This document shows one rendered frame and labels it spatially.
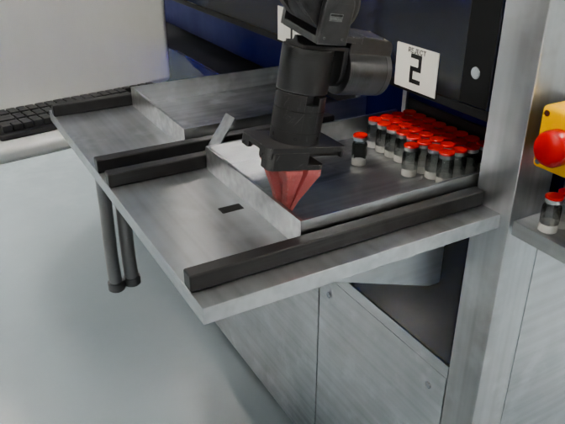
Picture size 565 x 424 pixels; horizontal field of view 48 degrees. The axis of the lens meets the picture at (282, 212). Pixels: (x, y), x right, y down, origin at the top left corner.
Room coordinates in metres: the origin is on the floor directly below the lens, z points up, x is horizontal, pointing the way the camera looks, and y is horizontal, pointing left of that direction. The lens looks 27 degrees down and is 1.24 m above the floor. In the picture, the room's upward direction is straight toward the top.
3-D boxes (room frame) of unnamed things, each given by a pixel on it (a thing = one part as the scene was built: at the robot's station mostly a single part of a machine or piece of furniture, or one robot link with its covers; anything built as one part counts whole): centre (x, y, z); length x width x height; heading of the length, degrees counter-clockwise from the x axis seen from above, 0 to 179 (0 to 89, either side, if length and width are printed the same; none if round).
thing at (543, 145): (0.63, -0.29, 0.99); 0.04 x 0.04 x 0.04; 30
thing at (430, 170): (0.85, -0.18, 0.90); 0.18 x 0.02 x 0.05; 30
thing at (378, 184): (0.81, -0.10, 0.90); 0.34 x 0.26 x 0.04; 120
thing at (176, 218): (0.92, 0.04, 0.87); 0.70 x 0.48 x 0.02; 30
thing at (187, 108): (1.11, 0.07, 0.90); 0.34 x 0.26 x 0.04; 120
